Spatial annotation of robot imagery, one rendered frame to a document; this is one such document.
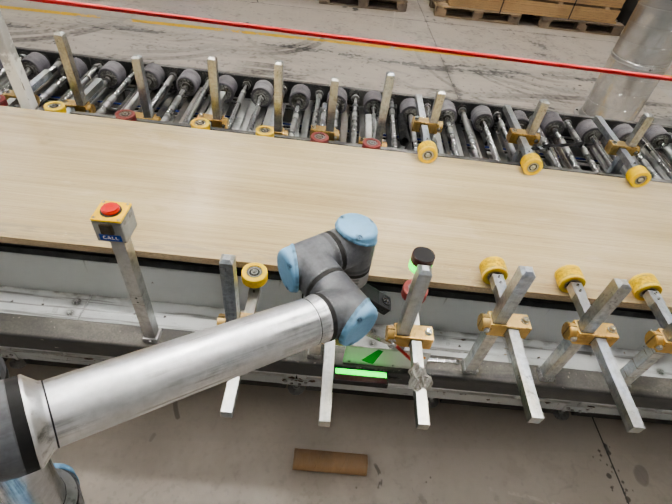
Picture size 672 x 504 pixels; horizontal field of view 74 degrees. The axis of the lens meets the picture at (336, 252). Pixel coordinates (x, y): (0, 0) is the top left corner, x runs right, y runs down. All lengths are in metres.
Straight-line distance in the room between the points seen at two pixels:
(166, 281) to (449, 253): 0.97
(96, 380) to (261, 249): 0.90
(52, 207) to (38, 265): 0.20
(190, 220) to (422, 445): 1.37
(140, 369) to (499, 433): 1.88
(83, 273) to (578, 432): 2.20
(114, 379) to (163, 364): 0.06
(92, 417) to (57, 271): 1.17
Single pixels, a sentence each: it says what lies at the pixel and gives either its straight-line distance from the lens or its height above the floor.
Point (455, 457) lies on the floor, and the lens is 2.19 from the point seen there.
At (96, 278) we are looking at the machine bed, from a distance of 1.73.
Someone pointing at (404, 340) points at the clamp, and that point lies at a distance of 1.35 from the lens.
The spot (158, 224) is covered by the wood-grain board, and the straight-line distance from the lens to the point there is 1.59.
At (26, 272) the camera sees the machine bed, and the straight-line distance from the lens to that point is 1.85.
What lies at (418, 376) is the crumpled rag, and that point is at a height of 0.87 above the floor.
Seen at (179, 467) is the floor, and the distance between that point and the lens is 2.09.
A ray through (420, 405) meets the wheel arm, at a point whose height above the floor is 0.86.
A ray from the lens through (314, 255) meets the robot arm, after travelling 0.86.
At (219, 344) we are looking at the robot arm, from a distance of 0.68.
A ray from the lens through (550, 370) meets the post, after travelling 1.59.
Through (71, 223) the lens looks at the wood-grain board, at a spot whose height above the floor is 0.90.
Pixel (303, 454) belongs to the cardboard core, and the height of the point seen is 0.08.
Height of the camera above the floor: 1.94
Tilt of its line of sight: 45 degrees down
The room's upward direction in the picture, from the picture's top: 8 degrees clockwise
